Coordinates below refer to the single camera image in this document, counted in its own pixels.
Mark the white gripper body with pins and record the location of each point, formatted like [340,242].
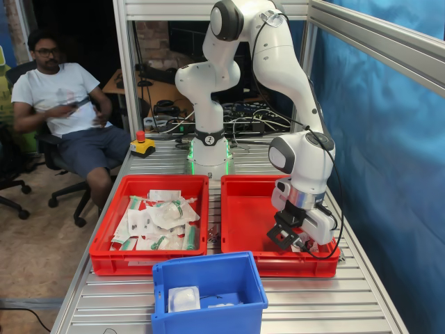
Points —
[321,226]

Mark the white Fuhrmann bandage packet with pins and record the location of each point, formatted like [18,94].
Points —
[314,247]

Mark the dark phone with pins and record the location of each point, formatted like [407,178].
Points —
[78,103]

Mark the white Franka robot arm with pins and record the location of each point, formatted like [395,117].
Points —
[278,62]

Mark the red box with bandages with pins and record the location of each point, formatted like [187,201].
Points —
[250,222]

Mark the red box with medical supplies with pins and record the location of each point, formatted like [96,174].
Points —
[114,261]

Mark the blue curtain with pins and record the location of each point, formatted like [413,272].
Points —
[382,174]

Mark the clear wrapped bandage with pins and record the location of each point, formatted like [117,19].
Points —
[224,305]
[184,299]

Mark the green syringe in wrapper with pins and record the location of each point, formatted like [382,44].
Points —
[133,205]
[190,236]

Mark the blue open-front storage bin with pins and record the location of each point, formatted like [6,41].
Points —
[208,323]

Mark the clear dome mask pack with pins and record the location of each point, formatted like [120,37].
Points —
[158,241]
[170,210]

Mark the white red-printed packet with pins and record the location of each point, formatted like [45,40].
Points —
[164,194]

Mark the white blister pack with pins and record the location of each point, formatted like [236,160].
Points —
[139,222]

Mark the yellow emergency stop button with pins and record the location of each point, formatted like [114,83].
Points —
[142,148]

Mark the grey tape roll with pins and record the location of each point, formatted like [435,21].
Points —
[151,123]

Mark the green white wrapper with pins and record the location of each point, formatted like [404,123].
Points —
[121,241]

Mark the wooden desk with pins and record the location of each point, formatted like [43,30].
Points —
[163,94]

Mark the dark monitor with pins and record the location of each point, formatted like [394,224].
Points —
[184,38]

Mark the black office chair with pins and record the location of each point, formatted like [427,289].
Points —
[66,190]
[8,153]

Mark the seated man in white shirt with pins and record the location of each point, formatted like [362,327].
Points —
[59,94]

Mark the grey floor strip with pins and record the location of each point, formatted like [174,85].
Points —
[31,303]

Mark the green poster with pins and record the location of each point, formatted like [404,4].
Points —
[4,87]

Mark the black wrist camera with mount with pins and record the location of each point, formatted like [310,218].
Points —
[281,236]

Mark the small metal bracket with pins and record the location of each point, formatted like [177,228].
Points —
[212,236]

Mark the aluminium profile frame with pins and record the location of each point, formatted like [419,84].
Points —
[128,69]

